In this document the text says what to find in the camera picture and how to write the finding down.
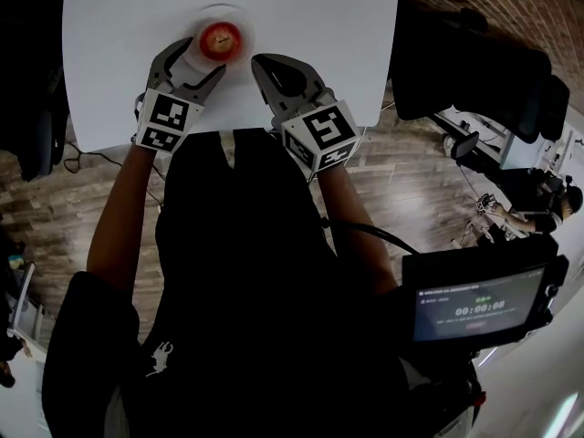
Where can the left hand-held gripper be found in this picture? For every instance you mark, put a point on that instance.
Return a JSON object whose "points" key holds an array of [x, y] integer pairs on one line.
{"points": [[164, 119]]}

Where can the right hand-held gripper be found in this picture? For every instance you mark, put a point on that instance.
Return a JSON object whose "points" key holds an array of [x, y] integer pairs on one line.
{"points": [[321, 132]]}

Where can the red apple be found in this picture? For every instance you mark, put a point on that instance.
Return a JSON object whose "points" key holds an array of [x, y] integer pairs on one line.
{"points": [[220, 40]]}

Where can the white plate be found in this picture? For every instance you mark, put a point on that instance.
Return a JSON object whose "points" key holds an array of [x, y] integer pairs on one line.
{"points": [[244, 16]]}

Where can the person's left forearm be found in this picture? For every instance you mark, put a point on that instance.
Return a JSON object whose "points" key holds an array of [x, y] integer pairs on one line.
{"points": [[121, 208]]}

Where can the person's right forearm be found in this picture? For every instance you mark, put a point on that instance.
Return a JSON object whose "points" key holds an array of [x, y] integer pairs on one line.
{"points": [[356, 226]]}

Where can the dark chair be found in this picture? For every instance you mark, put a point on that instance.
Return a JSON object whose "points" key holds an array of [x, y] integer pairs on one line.
{"points": [[32, 121]]}

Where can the black office chair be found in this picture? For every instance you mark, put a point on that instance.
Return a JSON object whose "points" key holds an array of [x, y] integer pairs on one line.
{"points": [[474, 71]]}

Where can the person's black shirt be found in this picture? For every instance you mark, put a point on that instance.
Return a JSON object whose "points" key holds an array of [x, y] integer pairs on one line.
{"points": [[237, 290]]}

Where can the white background desk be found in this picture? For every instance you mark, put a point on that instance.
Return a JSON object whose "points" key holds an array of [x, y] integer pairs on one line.
{"points": [[497, 135]]}

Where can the black monitor screen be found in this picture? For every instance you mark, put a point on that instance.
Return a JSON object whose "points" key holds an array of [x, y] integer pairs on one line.
{"points": [[479, 308]]}

